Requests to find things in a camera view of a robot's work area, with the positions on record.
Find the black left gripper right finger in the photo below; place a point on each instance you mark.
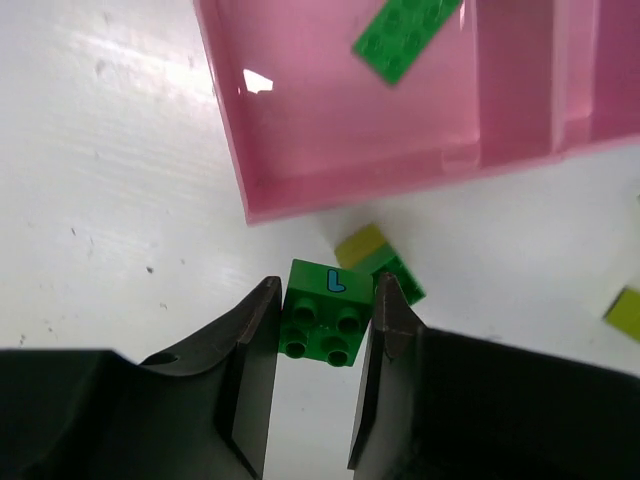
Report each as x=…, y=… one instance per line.
x=439, y=405

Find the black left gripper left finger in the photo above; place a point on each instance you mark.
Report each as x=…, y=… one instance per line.
x=198, y=409

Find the green square lego brick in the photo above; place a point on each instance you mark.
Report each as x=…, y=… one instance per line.
x=325, y=313

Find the green and yellow lego stack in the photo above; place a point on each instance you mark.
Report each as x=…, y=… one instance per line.
x=368, y=251

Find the green long lego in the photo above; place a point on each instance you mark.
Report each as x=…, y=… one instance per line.
x=399, y=33

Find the pink two-compartment bin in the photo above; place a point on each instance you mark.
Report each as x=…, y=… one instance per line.
x=504, y=85

